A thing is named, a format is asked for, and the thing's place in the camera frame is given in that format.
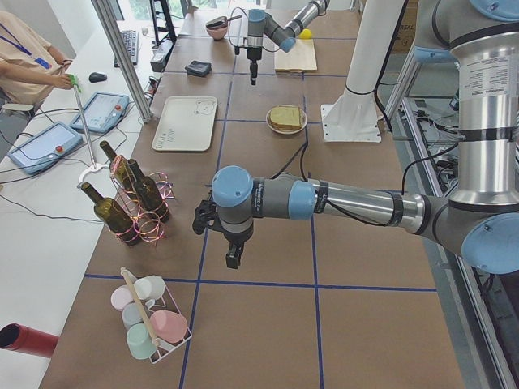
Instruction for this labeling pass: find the wooden cutting board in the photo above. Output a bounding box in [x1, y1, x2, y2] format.
[274, 39, 317, 72]

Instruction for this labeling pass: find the black power strip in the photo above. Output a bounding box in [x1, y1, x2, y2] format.
[150, 39, 174, 73]

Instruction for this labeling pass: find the green wine bottle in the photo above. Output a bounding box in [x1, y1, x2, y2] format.
[127, 159, 170, 222]
[100, 140, 133, 192]
[80, 182, 141, 246]

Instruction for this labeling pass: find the aluminium frame post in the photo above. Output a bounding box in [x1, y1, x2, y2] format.
[92, 0, 152, 123]

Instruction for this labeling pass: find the white wire cup rack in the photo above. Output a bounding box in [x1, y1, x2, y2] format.
[111, 267, 192, 364]

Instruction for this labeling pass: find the red cylinder tube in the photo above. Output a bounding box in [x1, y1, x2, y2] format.
[1, 323, 59, 358]

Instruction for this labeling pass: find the front green wine bottle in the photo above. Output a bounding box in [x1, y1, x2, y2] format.
[80, 182, 141, 246]

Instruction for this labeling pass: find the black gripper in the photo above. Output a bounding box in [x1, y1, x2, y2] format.
[220, 218, 254, 269]
[247, 46, 262, 85]

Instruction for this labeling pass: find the grey folded cloth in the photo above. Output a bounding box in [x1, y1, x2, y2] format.
[185, 60, 212, 77]

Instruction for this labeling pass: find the grey cup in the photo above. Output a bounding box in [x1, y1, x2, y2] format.
[122, 302, 143, 330]

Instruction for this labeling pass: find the bottom toast slice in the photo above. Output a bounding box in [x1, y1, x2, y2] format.
[268, 122, 303, 135]

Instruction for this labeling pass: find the blue teach pendant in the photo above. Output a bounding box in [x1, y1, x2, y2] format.
[82, 92, 130, 135]
[7, 122, 83, 175]

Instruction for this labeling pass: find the light pink cup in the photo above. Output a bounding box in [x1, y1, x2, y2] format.
[110, 285, 134, 312]

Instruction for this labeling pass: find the middle green wine bottle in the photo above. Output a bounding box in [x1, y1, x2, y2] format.
[127, 159, 170, 222]

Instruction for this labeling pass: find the white cup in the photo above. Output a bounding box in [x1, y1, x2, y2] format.
[134, 275, 165, 301]

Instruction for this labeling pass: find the metal scoop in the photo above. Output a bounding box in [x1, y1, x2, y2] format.
[205, 15, 242, 29]

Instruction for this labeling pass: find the right yellow lemon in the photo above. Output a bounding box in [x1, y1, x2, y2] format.
[298, 28, 313, 40]

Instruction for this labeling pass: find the long metal grabber stick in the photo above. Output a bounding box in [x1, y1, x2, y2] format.
[68, 74, 109, 188]

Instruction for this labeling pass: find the wooden rack handle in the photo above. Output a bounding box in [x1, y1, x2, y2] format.
[120, 267, 160, 347]

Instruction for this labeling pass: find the cream bear serving tray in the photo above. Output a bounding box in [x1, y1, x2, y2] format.
[152, 96, 217, 152]

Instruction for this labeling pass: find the pink bowl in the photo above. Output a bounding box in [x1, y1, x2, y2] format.
[206, 21, 229, 41]

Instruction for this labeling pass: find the far blue teach pendant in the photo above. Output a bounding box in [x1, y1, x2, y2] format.
[82, 92, 130, 135]

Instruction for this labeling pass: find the near blue teach pendant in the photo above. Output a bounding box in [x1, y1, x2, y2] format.
[7, 122, 83, 175]

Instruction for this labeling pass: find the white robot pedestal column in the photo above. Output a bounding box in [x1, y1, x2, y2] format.
[321, 0, 407, 143]

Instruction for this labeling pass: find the salmon pink cup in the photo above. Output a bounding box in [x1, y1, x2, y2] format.
[150, 310, 188, 344]

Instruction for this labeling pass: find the mint green cup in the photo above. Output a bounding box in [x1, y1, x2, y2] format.
[126, 323, 157, 360]

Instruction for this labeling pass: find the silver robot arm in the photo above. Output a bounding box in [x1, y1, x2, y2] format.
[206, 1, 518, 274]
[244, 0, 330, 86]

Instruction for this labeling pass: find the black computer mouse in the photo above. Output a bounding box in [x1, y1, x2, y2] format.
[88, 72, 108, 83]

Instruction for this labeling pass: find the bread slice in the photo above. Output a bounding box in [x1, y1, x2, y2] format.
[269, 105, 302, 125]

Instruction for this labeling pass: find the copper wire bottle rack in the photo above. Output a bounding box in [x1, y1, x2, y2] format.
[110, 177, 166, 246]

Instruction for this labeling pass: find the cardboard box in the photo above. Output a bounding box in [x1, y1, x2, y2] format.
[392, 0, 418, 53]

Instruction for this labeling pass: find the person in beige shirt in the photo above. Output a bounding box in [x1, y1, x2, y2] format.
[1, 11, 73, 105]

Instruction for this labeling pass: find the black keyboard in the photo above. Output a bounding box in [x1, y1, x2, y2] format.
[120, 30, 139, 65]

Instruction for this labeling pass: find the back green wine bottle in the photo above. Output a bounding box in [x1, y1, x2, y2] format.
[100, 140, 133, 192]

